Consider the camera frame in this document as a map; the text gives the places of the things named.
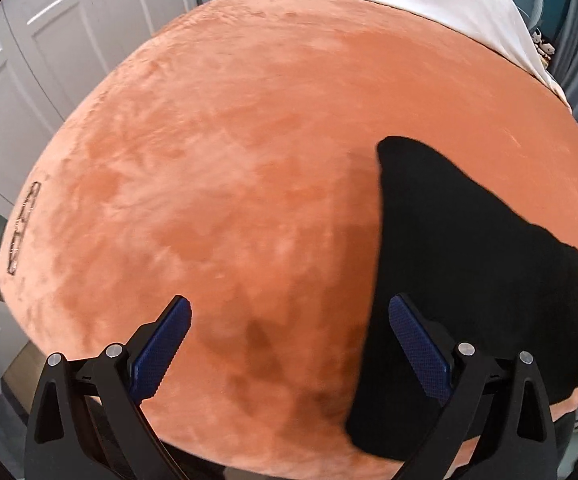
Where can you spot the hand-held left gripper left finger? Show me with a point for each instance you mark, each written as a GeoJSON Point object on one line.
{"type": "Point", "coordinates": [161, 350]}

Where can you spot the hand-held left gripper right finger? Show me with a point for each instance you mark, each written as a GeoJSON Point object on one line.
{"type": "Point", "coordinates": [419, 350]}

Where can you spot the black pants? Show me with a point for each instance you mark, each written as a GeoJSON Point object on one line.
{"type": "Point", "coordinates": [469, 285]}

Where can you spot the eyeglasses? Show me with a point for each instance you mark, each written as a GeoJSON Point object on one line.
{"type": "Point", "coordinates": [23, 230]}

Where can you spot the orange plush blanket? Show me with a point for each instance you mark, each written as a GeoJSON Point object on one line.
{"type": "Point", "coordinates": [219, 160]}

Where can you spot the red and white doll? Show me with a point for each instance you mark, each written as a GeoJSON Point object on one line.
{"type": "Point", "coordinates": [546, 52]}
{"type": "Point", "coordinates": [538, 37]}

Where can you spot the white wardrobe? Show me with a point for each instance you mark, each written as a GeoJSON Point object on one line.
{"type": "Point", "coordinates": [69, 35]}

